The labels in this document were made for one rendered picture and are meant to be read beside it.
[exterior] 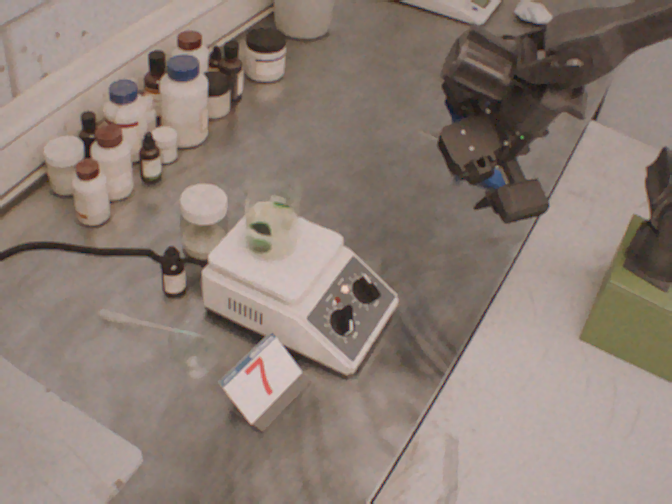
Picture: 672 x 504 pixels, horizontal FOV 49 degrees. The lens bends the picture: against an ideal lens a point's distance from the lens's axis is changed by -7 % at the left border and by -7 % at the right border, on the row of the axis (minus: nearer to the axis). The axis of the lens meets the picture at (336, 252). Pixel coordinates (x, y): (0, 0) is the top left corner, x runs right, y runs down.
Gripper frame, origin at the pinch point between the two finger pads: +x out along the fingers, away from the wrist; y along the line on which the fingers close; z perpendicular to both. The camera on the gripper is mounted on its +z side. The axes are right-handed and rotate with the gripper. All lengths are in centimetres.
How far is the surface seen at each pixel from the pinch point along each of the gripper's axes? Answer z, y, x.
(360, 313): 16.9, 11.6, 8.7
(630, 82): -112, -43, 66
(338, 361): 21.7, 16.3, 8.1
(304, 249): 21.1, 3.0, 7.7
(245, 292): 28.9, 5.8, 9.2
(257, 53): 8.6, -39.1, 29.7
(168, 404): 40.4, 15.1, 12.7
